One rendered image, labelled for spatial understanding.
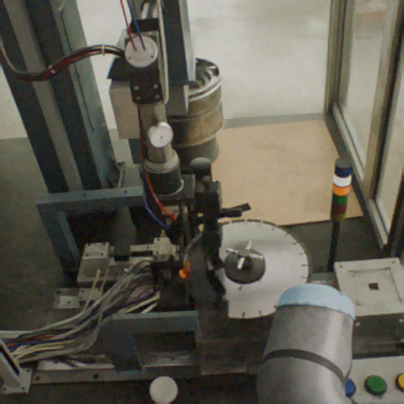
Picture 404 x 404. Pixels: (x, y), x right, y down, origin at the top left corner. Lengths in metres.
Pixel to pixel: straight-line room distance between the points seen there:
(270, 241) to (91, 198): 0.52
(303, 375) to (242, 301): 0.63
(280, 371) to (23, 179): 1.67
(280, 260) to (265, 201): 0.49
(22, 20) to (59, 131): 0.36
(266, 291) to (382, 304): 0.30
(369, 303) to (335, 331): 0.65
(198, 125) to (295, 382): 1.29
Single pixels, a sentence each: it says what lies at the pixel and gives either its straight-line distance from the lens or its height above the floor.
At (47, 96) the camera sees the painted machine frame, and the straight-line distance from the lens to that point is 1.61.
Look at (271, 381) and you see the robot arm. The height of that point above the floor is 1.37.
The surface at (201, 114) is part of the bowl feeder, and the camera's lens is 1.81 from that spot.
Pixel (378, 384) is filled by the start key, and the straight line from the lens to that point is 1.23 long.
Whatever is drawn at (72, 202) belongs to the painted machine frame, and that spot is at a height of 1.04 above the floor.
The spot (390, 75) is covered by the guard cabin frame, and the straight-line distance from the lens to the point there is 1.54.
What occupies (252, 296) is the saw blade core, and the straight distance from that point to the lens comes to 1.29.
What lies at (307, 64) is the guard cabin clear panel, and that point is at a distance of 2.23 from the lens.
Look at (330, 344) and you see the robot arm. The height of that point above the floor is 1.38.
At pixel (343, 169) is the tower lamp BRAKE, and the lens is 1.33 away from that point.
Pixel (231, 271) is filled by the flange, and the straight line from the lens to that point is 1.33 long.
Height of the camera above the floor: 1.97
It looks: 43 degrees down
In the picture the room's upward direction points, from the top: 7 degrees counter-clockwise
